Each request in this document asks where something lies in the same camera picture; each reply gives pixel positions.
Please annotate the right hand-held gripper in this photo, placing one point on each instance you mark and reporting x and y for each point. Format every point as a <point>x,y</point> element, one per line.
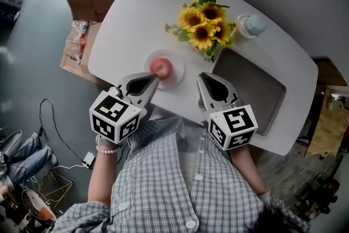
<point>233,125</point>

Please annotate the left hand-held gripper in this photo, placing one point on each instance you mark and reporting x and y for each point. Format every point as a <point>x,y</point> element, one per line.
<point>115,117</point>

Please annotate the red apple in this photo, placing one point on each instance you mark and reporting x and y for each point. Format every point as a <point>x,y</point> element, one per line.
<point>162,66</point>

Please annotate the white round plate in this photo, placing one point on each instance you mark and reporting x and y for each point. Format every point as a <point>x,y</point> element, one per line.
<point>177,68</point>

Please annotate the person's right forearm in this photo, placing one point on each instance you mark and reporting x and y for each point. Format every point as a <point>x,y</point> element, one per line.
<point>245,169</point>

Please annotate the person's left forearm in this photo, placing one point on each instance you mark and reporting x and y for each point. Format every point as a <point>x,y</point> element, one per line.
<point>102,177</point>

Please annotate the grey rectangular tray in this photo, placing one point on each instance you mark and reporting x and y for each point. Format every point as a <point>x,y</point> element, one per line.
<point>245,84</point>

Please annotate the open cardboard box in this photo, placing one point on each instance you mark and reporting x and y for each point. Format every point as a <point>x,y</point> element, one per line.
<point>91,43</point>

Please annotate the sunflower bouquet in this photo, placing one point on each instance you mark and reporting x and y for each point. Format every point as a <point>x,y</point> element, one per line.
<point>203,24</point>

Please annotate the pale blue cup with saucer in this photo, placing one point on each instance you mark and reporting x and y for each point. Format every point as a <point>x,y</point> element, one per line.
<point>254,24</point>

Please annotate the clear plastic bottles pack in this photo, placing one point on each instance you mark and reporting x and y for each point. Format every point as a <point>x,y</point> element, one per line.
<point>76,38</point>

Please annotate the white power adapter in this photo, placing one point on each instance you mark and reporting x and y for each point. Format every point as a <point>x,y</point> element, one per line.
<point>89,160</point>

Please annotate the checked grey shirt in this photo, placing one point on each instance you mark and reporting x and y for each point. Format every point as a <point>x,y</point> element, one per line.
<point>174,185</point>

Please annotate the wooden board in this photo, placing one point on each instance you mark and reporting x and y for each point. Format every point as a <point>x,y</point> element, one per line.
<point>327,128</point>

